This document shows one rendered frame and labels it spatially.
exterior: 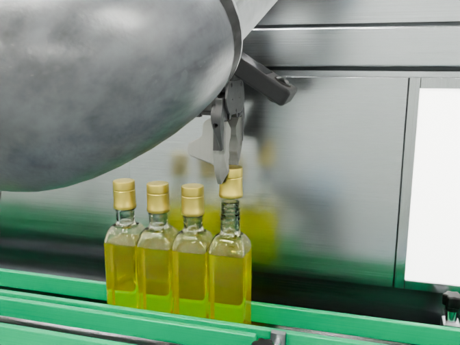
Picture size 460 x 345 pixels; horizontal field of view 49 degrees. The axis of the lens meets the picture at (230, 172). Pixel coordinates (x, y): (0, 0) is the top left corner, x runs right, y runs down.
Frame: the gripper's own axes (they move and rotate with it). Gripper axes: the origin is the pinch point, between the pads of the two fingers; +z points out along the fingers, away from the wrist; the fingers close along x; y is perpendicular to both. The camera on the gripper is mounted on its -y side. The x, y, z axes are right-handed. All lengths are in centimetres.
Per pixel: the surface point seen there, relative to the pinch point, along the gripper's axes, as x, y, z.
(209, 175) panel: -11.4, 8.0, 3.6
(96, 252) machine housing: -12.4, 33.0, 21.6
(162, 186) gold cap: 2.1, 10.0, 2.5
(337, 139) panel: -13.1, -13.3, -3.7
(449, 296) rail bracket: -7.0, -31.5, 17.4
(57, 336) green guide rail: 15.4, 20.3, 22.2
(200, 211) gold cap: 1.3, 4.1, 6.0
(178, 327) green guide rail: 6.8, 5.5, 22.4
